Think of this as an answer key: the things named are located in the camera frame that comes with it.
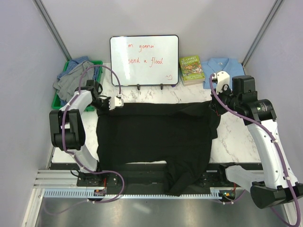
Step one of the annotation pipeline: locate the blue checked shirt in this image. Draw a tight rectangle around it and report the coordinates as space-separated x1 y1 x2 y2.
57 56 93 106

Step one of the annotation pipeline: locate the light blue cable duct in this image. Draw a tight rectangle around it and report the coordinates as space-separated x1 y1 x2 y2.
43 187 235 199

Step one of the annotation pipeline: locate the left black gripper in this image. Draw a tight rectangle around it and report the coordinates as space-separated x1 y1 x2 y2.
88 97 115 117

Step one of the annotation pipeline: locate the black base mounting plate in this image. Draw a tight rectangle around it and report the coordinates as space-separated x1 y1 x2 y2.
76 164 239 196

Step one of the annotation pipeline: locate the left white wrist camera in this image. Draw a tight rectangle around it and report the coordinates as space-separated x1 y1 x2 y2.
109 96 124 111

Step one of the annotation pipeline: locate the green plastic bin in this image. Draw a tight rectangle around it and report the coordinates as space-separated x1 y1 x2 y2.
52 56 103 109

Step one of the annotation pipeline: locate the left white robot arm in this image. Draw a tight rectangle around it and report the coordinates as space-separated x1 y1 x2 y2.
49 80 111 186

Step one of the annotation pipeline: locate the white whiteboard with red writing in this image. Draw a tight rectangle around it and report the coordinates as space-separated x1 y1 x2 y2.
109 35 179 86

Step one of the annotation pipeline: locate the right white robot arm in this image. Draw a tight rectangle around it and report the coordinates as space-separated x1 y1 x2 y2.
209 71 303 209

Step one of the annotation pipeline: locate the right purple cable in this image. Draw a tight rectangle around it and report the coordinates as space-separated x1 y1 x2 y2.
210 73 300 227

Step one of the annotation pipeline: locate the black long sleeve shirt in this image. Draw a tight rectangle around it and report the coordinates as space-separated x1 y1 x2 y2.
96 102 221 196

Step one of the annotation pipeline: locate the folded light blue shirt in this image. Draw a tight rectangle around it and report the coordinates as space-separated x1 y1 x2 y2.
201 58 245 89

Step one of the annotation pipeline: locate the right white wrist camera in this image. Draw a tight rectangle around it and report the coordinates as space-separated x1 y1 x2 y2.
211 71 230 94

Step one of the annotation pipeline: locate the green treehouse book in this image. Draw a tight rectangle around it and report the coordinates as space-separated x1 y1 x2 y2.
179 55 205 86

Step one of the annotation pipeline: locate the grey crumpled shirt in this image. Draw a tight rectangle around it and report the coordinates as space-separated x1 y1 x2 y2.
53 61 93 102

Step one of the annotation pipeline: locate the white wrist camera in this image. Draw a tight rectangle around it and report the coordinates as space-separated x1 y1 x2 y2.
211 71 230 94
109 96 124 111

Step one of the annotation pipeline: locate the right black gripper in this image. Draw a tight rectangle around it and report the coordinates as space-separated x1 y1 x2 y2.
210 84 241 115

